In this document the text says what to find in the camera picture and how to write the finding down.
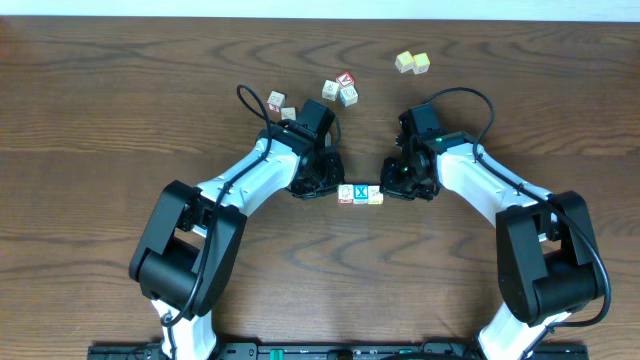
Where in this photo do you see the red dinosaur picture block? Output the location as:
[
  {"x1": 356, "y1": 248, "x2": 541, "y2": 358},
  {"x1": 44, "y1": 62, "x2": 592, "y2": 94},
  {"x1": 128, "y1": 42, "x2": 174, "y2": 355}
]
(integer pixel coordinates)
[{"x1": 337, "y1": 184, "x2": 354, "y2": 204}]

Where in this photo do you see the yellow picture block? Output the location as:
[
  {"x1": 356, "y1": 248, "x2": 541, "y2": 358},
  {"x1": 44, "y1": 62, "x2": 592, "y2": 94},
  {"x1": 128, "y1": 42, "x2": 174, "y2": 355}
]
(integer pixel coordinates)
[{"x1": 368, "y1": 185, "x2": 384, "y2": 205}]

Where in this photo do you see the blue letter X block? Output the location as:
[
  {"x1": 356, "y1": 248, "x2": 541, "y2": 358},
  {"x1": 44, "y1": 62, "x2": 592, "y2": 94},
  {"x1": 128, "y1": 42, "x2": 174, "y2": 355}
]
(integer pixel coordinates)
[{"x1": 353, "y1": 184, "x2": 369, "y2": 204}]

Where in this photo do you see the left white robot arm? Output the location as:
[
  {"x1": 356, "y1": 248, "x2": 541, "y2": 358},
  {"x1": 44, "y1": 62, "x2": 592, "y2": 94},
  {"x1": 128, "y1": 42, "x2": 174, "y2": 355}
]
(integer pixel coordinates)
[{"x1": 129, "y1": 100, "x2": 344, "y2": 359}]

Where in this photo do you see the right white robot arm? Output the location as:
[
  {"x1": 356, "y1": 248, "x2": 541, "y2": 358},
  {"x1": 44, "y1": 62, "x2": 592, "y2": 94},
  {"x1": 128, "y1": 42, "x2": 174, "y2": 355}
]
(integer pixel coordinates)
[{"x1": 380, "y1": 104, "x2": 611, "y2": 359}]

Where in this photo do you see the yellow letter G block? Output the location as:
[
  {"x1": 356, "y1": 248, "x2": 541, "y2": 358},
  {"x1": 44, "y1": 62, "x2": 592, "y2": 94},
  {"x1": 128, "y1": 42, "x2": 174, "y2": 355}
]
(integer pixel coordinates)
[{"x1": 281, "y1": 107, "x2": 297, "y2": 120}]

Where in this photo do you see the blue letter H block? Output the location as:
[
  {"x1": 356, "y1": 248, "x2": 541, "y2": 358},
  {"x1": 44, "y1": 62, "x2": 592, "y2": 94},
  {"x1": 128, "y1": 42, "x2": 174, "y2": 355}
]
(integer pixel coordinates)
[{"x1": 339, "y1": 85, "x2": 359, "y2": 107}]

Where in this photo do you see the red number 3 block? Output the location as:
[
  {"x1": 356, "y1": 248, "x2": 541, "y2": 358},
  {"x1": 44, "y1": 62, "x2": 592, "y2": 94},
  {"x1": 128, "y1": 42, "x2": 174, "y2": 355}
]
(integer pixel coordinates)
[{"x1": 267, "y1": 91, "x2": 286, "y2": 113}]

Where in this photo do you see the plain insect picture block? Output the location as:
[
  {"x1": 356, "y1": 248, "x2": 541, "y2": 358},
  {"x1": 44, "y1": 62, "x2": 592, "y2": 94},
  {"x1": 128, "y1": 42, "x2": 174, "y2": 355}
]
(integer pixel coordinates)
[{"x1": 321, "y1": 80, "x2": 340, "y2": 102}]

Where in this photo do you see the red letter A block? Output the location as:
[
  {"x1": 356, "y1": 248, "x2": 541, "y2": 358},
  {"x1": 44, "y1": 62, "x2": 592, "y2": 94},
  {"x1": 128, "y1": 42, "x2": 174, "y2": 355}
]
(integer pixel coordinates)
[{"x1": 336, "y1": 72, "x2": 355, "y2": 88}]

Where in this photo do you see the yellow block right of pair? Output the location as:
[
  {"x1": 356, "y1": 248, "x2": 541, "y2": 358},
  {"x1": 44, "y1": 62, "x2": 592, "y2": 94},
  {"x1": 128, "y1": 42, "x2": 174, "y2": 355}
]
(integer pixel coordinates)
[{"x1": 412, "y1": 52, "x2": 431, "y2": 74}]

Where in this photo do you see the yellow block of pair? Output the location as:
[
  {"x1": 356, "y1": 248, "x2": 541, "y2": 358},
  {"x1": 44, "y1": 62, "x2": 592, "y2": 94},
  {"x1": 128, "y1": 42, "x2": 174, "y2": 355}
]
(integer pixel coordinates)
[
  {"x1": 412, "y1": 52, "x2": 431, "y2": 74},
  {"x1": 395, "y1": 51, "x2": 415, "y2": 73}
]

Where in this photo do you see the yellow block left of pair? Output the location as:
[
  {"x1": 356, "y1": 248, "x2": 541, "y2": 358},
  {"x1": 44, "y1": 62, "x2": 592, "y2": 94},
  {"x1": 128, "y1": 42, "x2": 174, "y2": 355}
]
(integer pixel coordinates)
[{"x1": 395, "y1": 51, "x2": 415, "y2": 73}]

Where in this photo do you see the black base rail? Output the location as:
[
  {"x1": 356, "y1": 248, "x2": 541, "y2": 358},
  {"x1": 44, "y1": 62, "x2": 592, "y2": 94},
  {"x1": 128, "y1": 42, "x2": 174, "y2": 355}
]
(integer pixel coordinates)
[{"x1": 87, "y1": 335, "x2": 591, "y2": 360}]

